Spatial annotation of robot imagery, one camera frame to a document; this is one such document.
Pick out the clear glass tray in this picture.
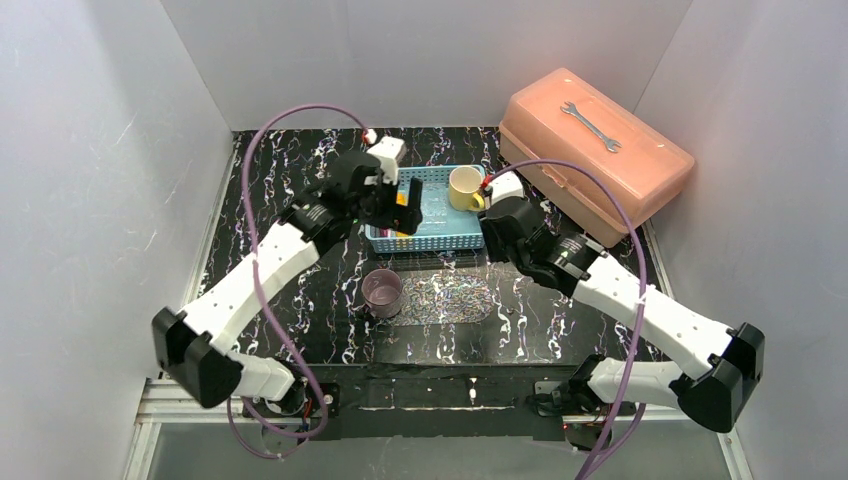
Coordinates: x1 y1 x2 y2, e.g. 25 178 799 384
388 271 495 327

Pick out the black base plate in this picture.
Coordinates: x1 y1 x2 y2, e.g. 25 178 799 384
261 362 637 444

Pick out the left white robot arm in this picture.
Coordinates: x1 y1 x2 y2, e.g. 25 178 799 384
151 145 423 408

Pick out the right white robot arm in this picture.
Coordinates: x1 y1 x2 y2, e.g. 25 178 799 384
478 197 765 433

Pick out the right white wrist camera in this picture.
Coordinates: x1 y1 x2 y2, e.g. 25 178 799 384
483 172 525 208

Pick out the yellow mug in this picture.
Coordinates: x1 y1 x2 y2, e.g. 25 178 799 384
448 165 485 212

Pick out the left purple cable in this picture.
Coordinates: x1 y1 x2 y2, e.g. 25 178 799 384
225 102 379 462

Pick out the blue plastic basket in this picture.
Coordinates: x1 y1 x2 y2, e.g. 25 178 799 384
365 165 484 254

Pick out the yellow toothpaste tube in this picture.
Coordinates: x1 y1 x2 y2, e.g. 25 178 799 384
395 192 407 238

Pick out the pink plastic toolbox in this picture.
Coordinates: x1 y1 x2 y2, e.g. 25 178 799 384
499 68 695 247

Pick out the purple mug black rim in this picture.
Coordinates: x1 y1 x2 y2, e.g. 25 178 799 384
361 269 403 319

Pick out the silver wrench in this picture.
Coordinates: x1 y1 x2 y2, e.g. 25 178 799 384
560 101 621 153

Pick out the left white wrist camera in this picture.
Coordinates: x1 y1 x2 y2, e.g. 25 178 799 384
366 136 407 186

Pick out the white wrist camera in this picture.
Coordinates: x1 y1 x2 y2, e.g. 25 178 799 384
483 172 525 208
366 136 407 186

